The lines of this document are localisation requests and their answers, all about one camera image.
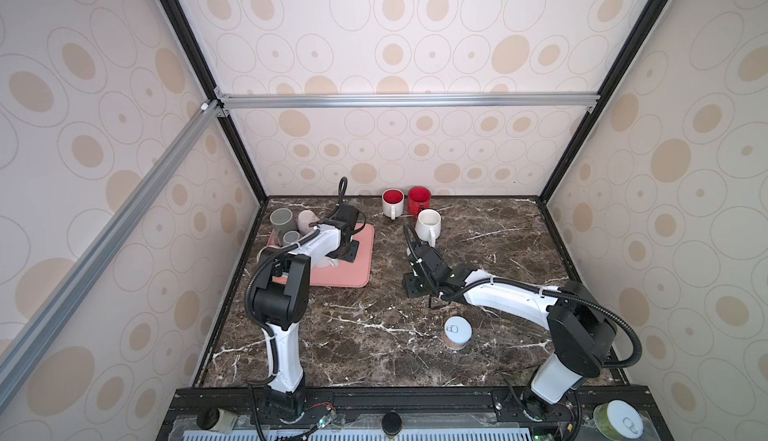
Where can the pink plastic tray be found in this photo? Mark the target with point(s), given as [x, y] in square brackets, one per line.
[354, 274]

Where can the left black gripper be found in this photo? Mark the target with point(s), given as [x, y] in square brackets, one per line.
[353, 254]

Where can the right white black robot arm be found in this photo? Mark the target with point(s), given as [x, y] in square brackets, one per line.
[587, 337]

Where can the tall dark grey mug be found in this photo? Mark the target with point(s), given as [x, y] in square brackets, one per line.
[282, 221]

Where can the white mug red inside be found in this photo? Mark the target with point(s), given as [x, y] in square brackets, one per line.
[393, 202]

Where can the cream speckled mug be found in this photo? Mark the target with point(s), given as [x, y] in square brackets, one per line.
[325, 262]

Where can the beige mug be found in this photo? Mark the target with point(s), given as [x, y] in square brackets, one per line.
[264, 254]

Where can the diagonal aluminium rail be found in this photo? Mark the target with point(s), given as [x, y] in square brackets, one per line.
[43, 328]

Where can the black round knob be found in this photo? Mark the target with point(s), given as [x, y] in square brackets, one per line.
[391, 424]

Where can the black base frame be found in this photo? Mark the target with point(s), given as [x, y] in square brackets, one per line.
[448, 413]

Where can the white ribbed mug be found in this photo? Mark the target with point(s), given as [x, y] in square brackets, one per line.
[428, 226]

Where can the white lidded small can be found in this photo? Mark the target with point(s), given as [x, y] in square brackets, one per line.
[457, 332]

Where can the small grey mug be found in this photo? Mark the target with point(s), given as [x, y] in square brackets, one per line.
[290, 237]

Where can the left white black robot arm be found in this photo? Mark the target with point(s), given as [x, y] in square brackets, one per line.
[277, 298]

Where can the horizontal aluminium rail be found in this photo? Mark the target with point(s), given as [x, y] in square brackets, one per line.
[410, 100]

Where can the pale pink mug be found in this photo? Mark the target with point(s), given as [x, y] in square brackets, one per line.
[306, 221]

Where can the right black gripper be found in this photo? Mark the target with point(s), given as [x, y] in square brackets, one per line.
[407, 280]

